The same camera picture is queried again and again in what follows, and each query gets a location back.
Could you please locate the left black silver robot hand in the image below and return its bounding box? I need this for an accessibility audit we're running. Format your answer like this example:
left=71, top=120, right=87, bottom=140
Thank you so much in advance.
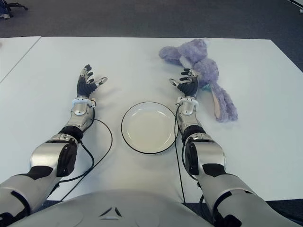
left=76, top=63, right=108, bottom=99

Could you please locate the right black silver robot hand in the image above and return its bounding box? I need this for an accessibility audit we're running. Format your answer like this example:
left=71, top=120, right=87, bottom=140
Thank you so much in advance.
left=169, top=68, right=199, bottom=98

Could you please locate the purple plush bunny doll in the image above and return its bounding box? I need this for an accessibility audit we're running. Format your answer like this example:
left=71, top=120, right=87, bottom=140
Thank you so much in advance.
left=158, top=37, right=239, bottom=123

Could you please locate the white plate with black rim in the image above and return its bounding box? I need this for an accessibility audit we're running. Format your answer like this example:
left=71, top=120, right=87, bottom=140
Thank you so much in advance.
left=121, top=101, right=178, bottom=154

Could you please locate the black office chair base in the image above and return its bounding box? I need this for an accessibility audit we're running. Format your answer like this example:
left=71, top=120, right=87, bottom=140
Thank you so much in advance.
left=6, top=0, right=28, bottom=11

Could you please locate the grey robot torso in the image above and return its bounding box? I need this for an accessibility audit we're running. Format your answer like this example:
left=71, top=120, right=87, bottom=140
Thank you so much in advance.
left=14, top=189, right=214, bottom=227

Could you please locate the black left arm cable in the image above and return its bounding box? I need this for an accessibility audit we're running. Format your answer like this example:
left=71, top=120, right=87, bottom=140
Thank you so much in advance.
left=56, top=118, right=113, bottom=202

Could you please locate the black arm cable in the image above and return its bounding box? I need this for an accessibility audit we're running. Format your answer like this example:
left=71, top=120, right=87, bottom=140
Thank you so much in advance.
left=174, top=106, right=187, bottom=203
left=56, top=118, right=113, bottom=202

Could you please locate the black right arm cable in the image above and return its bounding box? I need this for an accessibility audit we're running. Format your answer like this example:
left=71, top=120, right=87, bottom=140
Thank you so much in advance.
left=174, top=106, right=187, bottom=203

